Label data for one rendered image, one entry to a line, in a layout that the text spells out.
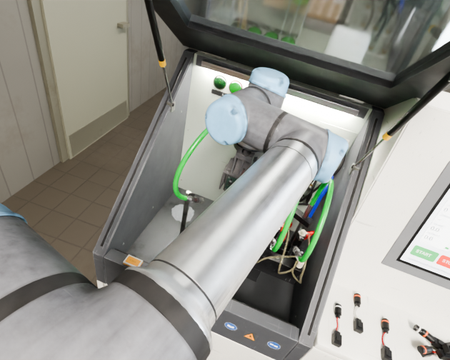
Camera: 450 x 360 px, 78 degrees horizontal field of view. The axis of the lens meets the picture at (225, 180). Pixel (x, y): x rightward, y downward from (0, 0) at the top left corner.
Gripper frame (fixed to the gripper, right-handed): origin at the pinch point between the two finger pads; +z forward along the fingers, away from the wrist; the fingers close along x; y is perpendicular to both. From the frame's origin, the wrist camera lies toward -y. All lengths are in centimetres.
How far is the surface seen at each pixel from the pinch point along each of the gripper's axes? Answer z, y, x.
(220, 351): 54, 14, 12
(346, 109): -20.6, -37.1, 22.1
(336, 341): 22.9, 12.1, 38.9
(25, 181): 118, -66, -170
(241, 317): 27.8, 13.9, 13.4
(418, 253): 4, -13, 55
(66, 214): 123, -55, -123
